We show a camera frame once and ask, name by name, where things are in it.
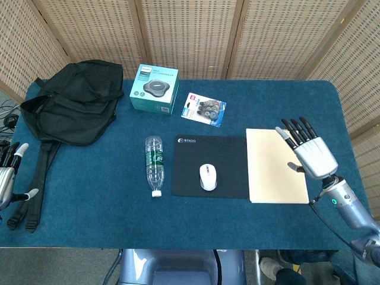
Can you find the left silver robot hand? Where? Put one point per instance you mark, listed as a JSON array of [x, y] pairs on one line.
[[7, 175]]

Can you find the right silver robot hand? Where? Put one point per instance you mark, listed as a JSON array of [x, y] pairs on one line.
[[314, 154]]

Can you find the white computer mouse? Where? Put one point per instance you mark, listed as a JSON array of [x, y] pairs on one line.
[[207, 177]]

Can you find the black mouse pad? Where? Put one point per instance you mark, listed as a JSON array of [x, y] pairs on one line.
[[213, 154]]

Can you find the black fabric backpack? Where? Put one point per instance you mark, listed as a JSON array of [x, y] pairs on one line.
[[74, 101]]

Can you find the blister pack of batteries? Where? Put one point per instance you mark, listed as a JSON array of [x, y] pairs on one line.
[[205, 109]]

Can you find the person's white shoe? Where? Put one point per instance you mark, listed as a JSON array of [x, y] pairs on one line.
[[270, 267]]

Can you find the blue table cloth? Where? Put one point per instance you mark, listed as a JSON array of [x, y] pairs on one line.
[[190, 219]]

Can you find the clear plastic water bottle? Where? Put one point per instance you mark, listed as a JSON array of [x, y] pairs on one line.
[[154, 163]]

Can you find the teal speaker product box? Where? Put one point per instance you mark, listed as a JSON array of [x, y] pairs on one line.
[[154, 89]]

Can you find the woven folding screen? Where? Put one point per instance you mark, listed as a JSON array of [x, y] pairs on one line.
[[190, 32]]

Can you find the blue robot torso base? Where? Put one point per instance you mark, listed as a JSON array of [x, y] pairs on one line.
[[181, 267]]

